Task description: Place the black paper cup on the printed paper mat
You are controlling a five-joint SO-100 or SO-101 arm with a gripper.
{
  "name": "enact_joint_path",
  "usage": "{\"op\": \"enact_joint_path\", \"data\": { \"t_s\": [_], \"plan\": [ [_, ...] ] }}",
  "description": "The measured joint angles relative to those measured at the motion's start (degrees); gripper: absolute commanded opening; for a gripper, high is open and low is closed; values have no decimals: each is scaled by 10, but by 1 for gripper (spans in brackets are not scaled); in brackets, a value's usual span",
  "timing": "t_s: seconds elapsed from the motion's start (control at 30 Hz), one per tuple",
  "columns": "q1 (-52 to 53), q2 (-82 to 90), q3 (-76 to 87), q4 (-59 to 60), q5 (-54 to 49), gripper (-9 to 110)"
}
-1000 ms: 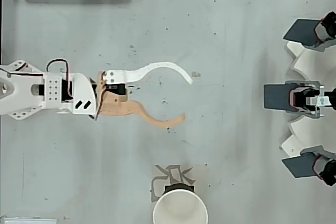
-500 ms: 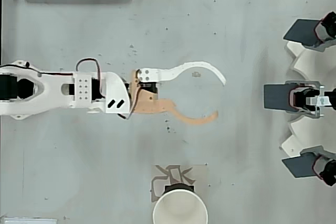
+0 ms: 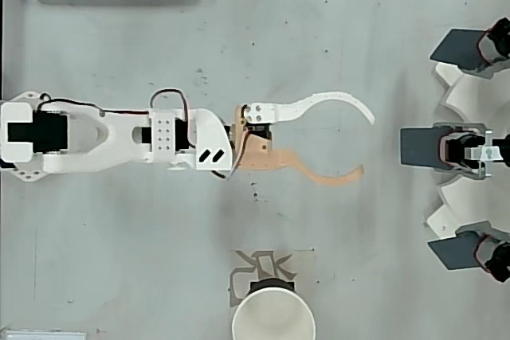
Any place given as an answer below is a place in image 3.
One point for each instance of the tan gripper with servo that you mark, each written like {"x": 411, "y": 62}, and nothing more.
{"x": 256, "y": 150}

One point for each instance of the white paper cup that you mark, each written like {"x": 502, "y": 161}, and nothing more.
{"x": 275, "y": 316}

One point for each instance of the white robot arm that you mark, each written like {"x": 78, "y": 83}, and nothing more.
{"x": 99, "y": 141}

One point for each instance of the printed paper mat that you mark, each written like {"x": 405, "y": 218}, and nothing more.
{"x": 259, "y": 264}

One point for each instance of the grey paddle servo unit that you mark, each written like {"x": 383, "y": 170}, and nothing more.
{"x": 458, "y": 47}
{"x": 418, "y": 151}
{"x": 454, "y": 254}

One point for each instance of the white flat panel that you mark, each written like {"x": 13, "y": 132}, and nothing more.
{"x": 40, "y": 336}

